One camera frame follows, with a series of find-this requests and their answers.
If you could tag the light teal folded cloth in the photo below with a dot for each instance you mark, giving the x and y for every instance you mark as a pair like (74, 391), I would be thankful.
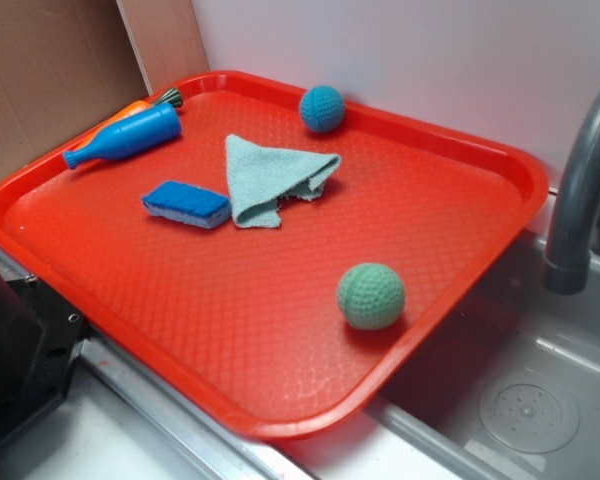
(259, 177)

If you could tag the grey plastic sink basin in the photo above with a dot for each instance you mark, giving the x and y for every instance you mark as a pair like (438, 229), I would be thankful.
(508, 385)

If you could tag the grey faucet spout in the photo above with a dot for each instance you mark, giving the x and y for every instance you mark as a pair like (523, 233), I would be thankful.
(574, 233)

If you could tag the green dimpled ball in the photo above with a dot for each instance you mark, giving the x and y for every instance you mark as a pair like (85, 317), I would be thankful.
(371, 296)

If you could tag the orange toy carrot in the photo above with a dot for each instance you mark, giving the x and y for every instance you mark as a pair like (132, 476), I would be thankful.
(171, 96)

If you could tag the brown cardboard panel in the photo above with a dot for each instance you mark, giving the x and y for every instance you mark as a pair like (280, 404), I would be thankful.
(66, 65)

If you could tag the blue plastic toy bottle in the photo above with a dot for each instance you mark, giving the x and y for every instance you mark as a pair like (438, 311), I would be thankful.
(129, 136)

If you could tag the blue dimpled ball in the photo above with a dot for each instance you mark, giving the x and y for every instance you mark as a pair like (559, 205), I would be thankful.
(322, 109)

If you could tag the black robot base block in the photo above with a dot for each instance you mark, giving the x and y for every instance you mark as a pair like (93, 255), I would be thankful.
(40, 333)

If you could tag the red plastic tray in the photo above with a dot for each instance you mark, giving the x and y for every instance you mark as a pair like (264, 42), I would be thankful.
(245, 322)

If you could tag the blue sponge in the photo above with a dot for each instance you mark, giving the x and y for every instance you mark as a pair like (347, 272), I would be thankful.
(188, 204)

